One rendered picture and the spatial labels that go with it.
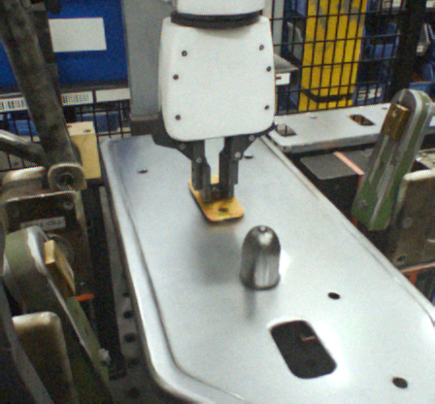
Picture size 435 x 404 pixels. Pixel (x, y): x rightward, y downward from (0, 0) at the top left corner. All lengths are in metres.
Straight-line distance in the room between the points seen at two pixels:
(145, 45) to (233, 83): 0.30
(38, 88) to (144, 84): 0.32
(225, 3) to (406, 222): 0.27
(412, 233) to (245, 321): 0.23
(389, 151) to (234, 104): 0.16
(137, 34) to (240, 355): 0.48
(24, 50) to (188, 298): 0.22
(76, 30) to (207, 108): 0.39
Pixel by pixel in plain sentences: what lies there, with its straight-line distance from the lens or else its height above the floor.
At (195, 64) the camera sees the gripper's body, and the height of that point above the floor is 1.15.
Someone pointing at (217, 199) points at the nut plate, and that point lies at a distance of 0.50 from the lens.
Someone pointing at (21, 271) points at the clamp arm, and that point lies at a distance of 0.28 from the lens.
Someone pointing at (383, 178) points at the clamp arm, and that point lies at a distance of 0.50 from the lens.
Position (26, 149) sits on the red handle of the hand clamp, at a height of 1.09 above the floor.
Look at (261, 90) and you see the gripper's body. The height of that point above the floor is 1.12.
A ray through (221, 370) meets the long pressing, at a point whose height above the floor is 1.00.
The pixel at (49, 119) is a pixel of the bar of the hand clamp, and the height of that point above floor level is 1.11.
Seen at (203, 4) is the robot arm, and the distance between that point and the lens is 0.40.
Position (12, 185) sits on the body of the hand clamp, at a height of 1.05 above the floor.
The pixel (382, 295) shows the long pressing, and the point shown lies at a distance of 0.41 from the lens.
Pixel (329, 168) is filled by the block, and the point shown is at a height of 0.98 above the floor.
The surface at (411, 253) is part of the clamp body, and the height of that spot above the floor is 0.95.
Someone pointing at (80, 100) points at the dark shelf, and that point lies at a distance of 0.78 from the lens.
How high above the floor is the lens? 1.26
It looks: 30 degrees down
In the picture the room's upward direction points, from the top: straight up
